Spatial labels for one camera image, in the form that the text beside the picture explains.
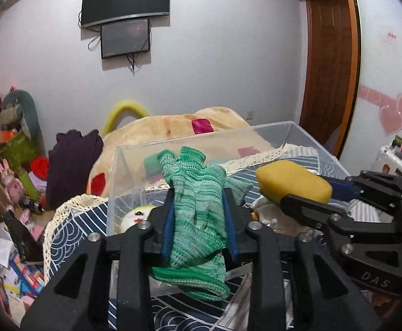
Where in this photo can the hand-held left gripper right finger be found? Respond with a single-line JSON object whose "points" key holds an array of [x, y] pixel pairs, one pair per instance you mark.
{"points": [[229, 226]]}

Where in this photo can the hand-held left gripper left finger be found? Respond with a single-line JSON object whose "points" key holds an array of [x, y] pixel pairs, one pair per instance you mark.
{"points": [[168, 226]]}

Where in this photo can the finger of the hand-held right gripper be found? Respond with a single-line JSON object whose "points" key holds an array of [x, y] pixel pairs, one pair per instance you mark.
{"points": [[304, 208], [342, 188]]}

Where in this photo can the green knit glove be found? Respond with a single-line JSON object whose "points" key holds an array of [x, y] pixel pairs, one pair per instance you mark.
{"points": [[190, 213]]}

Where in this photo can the yellow sponge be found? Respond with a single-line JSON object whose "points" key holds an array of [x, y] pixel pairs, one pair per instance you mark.
{"points": [[290, 179]]}

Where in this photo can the clear plastic box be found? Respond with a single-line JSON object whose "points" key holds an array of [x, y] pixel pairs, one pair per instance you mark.
{"points": [[132, 165]]}

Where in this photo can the beige plush toy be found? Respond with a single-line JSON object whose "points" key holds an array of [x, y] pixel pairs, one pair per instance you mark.
{"points": [[273, 215]]}

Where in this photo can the white plush toy with face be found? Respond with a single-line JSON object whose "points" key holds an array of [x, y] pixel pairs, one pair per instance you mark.
{"points": [[137, 215]]}

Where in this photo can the white rack with small items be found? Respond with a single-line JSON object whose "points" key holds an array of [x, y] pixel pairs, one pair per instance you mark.
{"points": [[394, 160]]}

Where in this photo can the navy patterned lace-edged tablecloth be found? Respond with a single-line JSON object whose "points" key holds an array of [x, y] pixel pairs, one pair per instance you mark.
{"points": [[70, 224]]}

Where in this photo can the beige patchwork blanket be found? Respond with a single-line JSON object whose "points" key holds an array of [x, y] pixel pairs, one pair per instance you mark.
{"points": [[173, 124]]}

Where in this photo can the dark purple cloth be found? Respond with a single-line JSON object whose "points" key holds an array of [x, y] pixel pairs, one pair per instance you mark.
{"points": [[70, 165]]}

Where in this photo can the yellow fuzzy arch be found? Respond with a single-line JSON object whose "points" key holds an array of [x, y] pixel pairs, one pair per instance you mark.
{"points": [[113, 112]]}

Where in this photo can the wooden door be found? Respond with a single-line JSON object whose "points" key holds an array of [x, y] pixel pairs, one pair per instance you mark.
{"points": [[328, 58]]}

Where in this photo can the red cloth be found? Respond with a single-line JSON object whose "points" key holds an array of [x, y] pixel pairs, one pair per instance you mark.
{"points": [[39, 167]]}

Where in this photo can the black bag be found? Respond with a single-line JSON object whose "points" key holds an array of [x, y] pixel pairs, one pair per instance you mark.
{"points": [[18, 234]]}

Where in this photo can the pile of papers and books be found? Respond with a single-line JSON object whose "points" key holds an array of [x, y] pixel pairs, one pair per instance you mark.
{"points": [[18, 275]]}

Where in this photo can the pink bunny doll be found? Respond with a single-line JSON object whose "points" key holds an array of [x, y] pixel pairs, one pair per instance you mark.
{"points": [[9, 179]]}

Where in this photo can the grey-green plush toy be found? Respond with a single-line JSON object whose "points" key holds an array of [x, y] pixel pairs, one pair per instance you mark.
{"points": [[28, 107]]}

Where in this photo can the pink wall border strip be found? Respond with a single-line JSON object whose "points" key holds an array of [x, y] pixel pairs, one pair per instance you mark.
{"points": [[373, 94]]}

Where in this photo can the white wall outlet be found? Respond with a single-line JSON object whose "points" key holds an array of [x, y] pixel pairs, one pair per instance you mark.
{"points": [[250, 114]]}

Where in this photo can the wooden door frame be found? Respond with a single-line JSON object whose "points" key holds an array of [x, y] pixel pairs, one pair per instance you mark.
{"points": [[356, 58]]}

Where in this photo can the small black wall monitor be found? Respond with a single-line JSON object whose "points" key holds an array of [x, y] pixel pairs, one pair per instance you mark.
{"points": [[125, 38]]}

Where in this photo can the large black wall television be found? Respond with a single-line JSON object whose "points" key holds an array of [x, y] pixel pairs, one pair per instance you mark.
{"points": [[125, 0]]}

